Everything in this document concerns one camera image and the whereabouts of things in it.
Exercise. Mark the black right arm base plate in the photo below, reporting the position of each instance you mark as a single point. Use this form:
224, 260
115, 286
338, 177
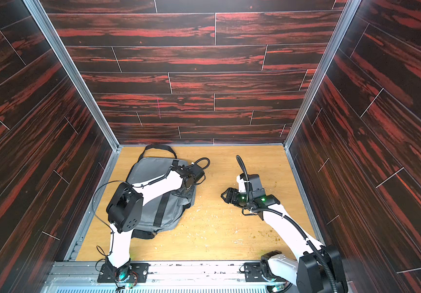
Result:
253, 273

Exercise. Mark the aluminium front rail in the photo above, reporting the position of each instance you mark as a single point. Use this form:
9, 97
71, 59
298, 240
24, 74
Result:
163, 277

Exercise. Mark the aluminium right corner post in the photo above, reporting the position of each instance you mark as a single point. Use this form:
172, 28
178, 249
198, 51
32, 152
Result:
341, 28

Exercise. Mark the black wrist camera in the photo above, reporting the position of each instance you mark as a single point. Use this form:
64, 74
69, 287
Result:
196, 171
254, 186

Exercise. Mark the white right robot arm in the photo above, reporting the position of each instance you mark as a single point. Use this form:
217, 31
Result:
317, 268

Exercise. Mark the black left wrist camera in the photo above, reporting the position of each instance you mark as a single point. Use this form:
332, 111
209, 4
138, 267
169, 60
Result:
196, 171

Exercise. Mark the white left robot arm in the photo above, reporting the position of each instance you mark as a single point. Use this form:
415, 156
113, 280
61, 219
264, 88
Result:
125, 209

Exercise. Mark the aluminium left corner post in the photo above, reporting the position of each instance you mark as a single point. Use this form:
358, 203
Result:
46, 26

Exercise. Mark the grey zippered laptop bag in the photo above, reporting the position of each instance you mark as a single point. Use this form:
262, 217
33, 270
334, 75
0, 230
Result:
165, 198

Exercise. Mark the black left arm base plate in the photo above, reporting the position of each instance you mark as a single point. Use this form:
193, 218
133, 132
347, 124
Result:
131, 273

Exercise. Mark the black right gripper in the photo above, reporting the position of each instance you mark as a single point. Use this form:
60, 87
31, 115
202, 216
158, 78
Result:
230, 195

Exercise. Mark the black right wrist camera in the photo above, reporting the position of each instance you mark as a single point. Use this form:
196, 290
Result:
254, 186

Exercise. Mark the aluminium corner post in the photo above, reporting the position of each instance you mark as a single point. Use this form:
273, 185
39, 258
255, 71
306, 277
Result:
341, 28
46, 26

